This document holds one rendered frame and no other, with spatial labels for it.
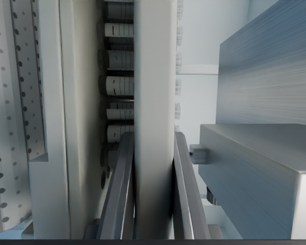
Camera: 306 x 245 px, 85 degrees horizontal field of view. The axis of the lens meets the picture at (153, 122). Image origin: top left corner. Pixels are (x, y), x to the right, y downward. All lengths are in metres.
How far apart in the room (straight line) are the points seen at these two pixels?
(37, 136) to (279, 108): 0.46
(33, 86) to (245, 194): 0.24
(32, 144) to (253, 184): 0.21
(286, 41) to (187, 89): 3.02
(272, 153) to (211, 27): 3.56
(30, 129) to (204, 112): 3.49
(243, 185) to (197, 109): 3.35
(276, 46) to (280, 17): 0.06
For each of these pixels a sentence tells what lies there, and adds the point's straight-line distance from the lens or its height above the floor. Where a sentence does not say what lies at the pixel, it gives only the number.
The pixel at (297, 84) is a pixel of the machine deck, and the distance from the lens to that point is 0.45.
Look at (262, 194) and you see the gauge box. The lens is 0.19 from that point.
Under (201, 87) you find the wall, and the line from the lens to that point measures 3.52.
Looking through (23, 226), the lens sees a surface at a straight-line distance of 0.22.
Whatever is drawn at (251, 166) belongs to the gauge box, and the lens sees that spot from 0.20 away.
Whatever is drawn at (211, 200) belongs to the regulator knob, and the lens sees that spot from 0.33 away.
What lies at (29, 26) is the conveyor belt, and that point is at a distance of 0.21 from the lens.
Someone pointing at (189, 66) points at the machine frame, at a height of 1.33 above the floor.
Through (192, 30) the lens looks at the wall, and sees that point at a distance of 3.59.
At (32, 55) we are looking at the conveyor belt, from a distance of 0.20.
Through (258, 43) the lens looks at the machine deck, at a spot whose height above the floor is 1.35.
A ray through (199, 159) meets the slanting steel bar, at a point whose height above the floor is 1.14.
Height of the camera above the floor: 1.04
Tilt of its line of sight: 2 degrees up
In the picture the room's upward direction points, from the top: 90 degrees clockwise
